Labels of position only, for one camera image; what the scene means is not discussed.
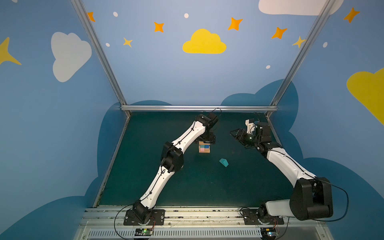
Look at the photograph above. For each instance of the long natural wood block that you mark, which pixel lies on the long natural wood block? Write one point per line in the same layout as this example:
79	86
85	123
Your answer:
202	143

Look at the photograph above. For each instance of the right controller board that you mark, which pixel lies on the right controller board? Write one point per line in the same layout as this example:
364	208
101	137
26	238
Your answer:
268	234

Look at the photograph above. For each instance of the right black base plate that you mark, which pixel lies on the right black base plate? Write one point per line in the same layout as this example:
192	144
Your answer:
251	217

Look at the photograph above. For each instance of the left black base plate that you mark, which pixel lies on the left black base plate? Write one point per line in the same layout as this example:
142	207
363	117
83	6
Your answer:
157	216

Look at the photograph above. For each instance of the left aluminium frame post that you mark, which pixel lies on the left aluminium frame post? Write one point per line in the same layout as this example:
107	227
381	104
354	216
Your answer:
87	24

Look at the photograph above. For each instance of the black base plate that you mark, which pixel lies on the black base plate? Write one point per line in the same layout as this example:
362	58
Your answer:
157	216
251	217

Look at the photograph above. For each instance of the back aluminium frame rail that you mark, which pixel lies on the back aluminium frame rail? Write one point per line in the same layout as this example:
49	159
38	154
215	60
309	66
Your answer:
159	108

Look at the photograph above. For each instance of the controller board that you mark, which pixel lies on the controller board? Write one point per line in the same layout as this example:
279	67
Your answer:
146	232
268	234

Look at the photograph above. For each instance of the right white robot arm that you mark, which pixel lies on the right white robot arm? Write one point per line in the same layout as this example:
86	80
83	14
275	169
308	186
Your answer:
312	196

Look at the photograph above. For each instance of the front aluminium rail bed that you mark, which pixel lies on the front aluminium rail bed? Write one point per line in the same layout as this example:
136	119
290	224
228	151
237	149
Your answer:
193	223

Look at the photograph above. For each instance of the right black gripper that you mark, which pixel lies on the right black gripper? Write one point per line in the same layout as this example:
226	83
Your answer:
245	138

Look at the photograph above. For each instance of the teal house-shaped block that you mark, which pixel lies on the teal house-shaped block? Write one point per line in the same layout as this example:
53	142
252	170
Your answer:
224	162

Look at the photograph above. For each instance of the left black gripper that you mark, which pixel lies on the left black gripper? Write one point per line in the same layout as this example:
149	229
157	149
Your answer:
208	139

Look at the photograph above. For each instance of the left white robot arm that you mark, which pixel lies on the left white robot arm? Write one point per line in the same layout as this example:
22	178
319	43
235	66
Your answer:
172	160

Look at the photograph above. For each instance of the right aluminium frame post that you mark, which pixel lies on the right aluminium frame post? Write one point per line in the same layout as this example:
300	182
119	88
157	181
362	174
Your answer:
304	50

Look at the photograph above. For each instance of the left controller board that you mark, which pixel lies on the left controller board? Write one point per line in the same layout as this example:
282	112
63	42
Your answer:
146	232

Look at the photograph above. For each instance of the aluminium frame post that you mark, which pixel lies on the aluminium frame post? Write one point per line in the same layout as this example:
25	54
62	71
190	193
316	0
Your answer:
87	24
304	50

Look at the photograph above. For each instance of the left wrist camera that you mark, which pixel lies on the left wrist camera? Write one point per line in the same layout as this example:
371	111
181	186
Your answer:
213	119

